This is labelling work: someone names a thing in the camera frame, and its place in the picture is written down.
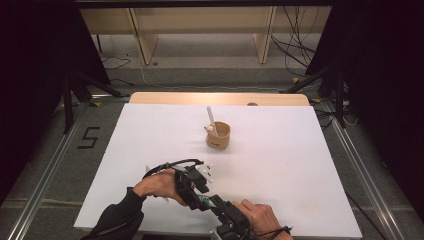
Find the person's right hand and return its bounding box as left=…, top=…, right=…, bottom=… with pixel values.
left=231, top=199, right=294, bottom=240

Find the black tripod stand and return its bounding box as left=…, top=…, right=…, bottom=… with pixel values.
left=61, top=71, right=131, bottom=135
left=279, top=63, right=348, bottom=129

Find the black metal frame bar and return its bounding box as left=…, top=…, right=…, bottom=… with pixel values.
left=74, top=0, right=334, bottom=8

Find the white pen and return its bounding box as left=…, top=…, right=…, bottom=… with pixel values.
left=206, top=105, right=220, bottom=138

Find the tan pen holder with bear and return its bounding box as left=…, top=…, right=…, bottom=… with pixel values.
left=203, top=121, right=232, bottom=151

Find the black cable bundle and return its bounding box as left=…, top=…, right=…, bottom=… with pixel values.
left=269, top=6, right=318, bottom=69

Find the beige wooden bench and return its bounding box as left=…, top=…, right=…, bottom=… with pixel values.
left=79, top=6, right=333, bottom=66

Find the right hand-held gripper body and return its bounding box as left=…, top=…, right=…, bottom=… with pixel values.
left=216, top=200, right=251, bottom=240

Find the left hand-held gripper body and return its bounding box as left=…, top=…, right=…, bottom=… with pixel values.
left=173, top=163, right=214, bottom=211

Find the metal floor rail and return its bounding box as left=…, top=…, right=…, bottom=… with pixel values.
left=6, top=99, right=98, bottom=240
left=321, top=99, right=406, bottom=240

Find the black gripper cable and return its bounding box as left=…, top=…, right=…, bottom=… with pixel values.
left=246, top=225, right=294, bottom=240
left=142, top=158, right=205, bottom=180

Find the wooden table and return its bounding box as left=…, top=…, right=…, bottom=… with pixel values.
left=129, top=92, right=311, bottom=107

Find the black curtain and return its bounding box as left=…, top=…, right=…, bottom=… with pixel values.
left=0, top=0, right=112, bottom=204
left=304, top=0, right=424, bottom=214

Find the person's left hand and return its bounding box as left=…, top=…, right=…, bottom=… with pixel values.
left=133, top=168, right=188, bottom=206

